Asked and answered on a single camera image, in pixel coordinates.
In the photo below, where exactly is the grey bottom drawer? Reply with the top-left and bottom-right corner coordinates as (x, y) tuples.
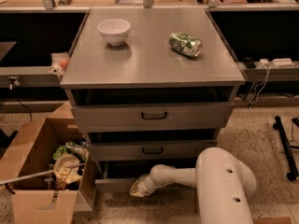
(95, 158), (196, 192)

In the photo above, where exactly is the grey drawer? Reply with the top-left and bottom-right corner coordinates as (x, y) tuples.
(95, 158), (196, 192)
(87, 140), (217, 161)
(72, 102), (234, 133)

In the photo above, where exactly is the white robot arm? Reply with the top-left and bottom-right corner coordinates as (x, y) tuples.
(130, 147), (257, 224)

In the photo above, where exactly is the grey middle drawer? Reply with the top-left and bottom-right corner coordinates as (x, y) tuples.
(87, 140), (217, 161)

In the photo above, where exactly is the grey top drawer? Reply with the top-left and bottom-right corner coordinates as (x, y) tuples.
(72, 102), (234, 133)

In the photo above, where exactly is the grey metal drawer cabinet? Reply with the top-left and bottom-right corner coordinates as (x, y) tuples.
(59, 7), (247, 170)

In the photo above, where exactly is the crumpled yellow paper cup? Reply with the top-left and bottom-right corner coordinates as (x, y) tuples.
(53, 154), (81, 185)

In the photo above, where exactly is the green plastic wrapper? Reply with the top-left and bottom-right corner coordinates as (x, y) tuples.
(51, 141), (89, 162)

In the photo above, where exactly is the open cardboard box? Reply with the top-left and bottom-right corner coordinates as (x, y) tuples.
(0, 103), (97, 224)

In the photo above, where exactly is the grey metal rod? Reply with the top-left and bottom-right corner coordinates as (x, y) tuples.
(0, 163), (85, 186)

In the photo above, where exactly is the green crushed soda can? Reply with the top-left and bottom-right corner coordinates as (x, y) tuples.
(168, 32), (202, 58)

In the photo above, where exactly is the small tray with orange ball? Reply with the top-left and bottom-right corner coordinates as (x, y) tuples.
(48, 52), (69, 76)

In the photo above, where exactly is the black floor bar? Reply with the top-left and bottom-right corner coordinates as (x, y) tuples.
(273, 116), (299, 181)

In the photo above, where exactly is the white ceramic bowl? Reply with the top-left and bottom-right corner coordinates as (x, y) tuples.
(97, 19), (131, 46)

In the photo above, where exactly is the white power strip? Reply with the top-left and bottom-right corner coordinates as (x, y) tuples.
(272, 58), (294, 67)

